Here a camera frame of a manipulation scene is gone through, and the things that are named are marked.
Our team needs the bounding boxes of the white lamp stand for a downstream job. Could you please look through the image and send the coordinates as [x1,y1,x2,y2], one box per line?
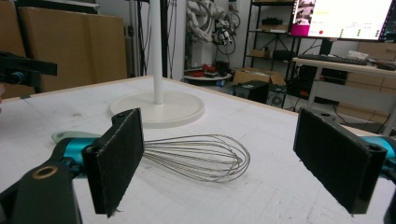
[107,0,205,130]

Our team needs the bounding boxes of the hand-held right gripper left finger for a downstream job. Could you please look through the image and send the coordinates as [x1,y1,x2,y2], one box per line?
[80,107,146,218]

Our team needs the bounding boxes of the large flat cardboard box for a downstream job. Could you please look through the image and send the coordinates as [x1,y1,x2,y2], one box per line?
[18,6,129,93]

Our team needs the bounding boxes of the white robot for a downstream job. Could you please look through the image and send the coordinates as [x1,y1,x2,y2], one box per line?
[185,0,241,68]

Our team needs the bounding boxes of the wire whisk with green handle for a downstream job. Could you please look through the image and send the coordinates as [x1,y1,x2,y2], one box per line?
[50,130,252,184]

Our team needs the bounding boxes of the stack of cardboard boxes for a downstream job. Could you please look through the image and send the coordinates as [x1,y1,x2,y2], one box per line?
[336,72,396,125]

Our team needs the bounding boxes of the black keyboard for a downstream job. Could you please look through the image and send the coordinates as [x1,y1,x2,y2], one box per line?
[297,53,369,66]

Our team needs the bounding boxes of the white desk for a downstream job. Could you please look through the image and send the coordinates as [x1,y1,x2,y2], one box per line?
[291,57,396,136]

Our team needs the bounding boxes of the computer monitor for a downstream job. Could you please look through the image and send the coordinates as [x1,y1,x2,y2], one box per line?
[287,0,396,42]

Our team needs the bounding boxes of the black computer case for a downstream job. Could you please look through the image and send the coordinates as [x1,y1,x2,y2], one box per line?
[233,79,271,105]

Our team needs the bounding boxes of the black metal shelf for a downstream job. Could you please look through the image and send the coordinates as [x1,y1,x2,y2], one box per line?
[242,0,303,73]

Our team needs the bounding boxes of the open cardboard box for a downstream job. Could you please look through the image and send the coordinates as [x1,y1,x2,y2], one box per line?
[232,67,287,88]

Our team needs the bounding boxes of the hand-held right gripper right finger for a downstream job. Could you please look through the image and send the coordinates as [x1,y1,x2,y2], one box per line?
[292,106,389,216]

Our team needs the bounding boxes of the round white low table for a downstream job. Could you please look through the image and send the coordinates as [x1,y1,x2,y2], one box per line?
[183,63,233,87]

